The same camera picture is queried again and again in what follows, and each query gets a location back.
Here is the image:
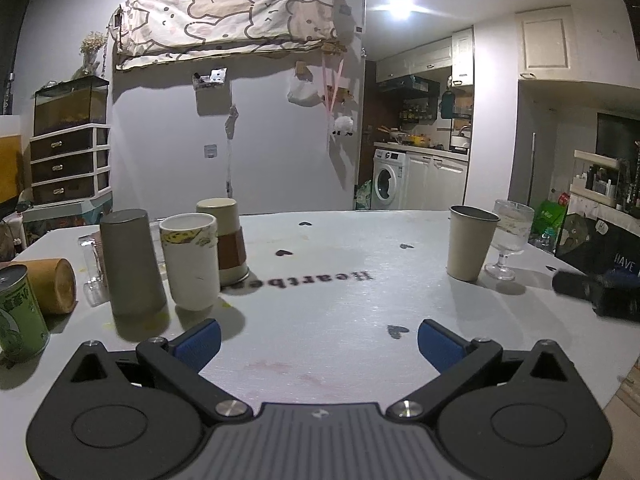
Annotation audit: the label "white washing machine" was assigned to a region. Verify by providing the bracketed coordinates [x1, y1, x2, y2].
[372, 148, 409, 211]

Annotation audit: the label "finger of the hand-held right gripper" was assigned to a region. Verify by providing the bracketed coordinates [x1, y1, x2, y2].
[552, 270, 601, 304]

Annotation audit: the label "white kitchen base cabinet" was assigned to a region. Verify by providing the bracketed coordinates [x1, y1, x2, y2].
[405, 152, 470, 211]

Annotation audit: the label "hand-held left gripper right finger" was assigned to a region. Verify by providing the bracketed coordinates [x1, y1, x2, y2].
[387, 319, 586, 423]

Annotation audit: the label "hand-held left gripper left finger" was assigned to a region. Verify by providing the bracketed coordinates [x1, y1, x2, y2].
[55, 319, 252, 423]

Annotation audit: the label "white plastic bag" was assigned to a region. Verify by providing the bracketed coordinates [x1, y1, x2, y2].
[287, 77, 321, 108]

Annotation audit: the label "yellow board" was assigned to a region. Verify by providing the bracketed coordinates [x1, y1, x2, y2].
[0, 133, 24, 204]

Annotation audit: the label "white printed cup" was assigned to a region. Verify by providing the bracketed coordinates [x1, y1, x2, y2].
[159, 213, 221, 311]

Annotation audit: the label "white cabinet door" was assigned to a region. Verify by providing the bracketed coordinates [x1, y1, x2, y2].
[516, 5, 573, 79]

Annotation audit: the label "white kitchen wall cabinet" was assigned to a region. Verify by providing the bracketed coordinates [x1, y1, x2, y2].
[375, 27, 475, 87]

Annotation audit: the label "printed blanket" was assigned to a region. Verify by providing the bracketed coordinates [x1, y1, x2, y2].
[114, 0, 347, 71]

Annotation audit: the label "dried flower bouquet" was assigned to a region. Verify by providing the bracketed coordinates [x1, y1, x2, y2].
[79, 31, 107, 79]

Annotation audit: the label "wooden cup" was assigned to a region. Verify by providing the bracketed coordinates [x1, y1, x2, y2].
[14, 258, 78, 316]

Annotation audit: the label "clear glass goblet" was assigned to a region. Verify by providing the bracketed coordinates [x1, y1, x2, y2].
[483, 199, 536, 281]

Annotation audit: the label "dark printed cloth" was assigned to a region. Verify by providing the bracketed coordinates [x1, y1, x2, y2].
[554, 209, 640, 277]

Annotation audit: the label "pink ribbons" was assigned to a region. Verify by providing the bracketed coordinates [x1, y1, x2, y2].
[321, 54, 347, 113]

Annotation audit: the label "green tin can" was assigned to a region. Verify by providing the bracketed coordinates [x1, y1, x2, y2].
[0, 264, 51, 360]

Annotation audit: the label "plain beige cup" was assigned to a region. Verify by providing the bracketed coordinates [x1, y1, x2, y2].
[446, 205, 501, 282]

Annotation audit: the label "glass fish tank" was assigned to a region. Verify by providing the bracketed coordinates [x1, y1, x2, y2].
[33, 75, 110, 137]

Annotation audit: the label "beige cup with brown sleeve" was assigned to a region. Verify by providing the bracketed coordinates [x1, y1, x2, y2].
[195, 197, 251, 287]

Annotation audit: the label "grey cup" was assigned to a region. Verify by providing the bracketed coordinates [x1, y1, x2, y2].
[99, 208, 168, 317]

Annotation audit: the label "green bag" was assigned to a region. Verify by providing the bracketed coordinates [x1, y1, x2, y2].
[532, 199, 569, 242]

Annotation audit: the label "clear glass mug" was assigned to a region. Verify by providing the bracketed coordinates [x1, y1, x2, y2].
[77, 234, 110, 308]

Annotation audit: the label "cluttered storage shelf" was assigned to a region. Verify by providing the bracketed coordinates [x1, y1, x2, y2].
[569, 149, 640, 212]

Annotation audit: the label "white drawer unit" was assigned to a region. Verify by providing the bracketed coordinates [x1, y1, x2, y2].
[29, 123, 112, 206]

